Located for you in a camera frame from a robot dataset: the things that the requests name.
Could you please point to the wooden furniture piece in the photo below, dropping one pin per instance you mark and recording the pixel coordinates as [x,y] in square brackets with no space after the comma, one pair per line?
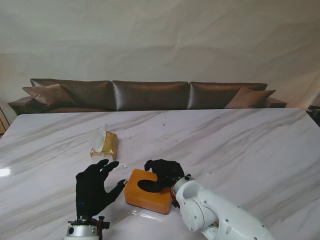
[2,125]

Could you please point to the dark furniture piece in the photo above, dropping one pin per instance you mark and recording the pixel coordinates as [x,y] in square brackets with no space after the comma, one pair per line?
[315,112]

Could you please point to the small white tissue scrap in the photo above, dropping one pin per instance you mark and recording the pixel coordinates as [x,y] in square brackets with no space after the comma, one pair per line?
[124,165]

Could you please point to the white fabric backdrop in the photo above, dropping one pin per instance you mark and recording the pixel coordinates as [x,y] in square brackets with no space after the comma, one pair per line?
[160,37]

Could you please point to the brown throw pillow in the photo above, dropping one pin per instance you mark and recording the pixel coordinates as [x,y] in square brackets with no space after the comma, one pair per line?
[50,96]
[247,98]

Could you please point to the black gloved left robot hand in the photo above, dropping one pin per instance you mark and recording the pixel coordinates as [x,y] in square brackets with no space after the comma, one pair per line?
[90,192]

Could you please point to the orange tissue box cover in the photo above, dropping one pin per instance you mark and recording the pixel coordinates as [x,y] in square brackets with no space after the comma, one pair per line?
[145,200]

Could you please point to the gold tissue pack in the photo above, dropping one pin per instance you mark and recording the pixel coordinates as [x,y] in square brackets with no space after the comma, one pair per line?
[110,145]

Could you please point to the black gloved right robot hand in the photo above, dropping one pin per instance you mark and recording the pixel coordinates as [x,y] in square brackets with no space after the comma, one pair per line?
[167,172]

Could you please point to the brown leather sofa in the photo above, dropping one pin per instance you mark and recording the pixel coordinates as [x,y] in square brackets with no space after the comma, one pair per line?
[150,96]

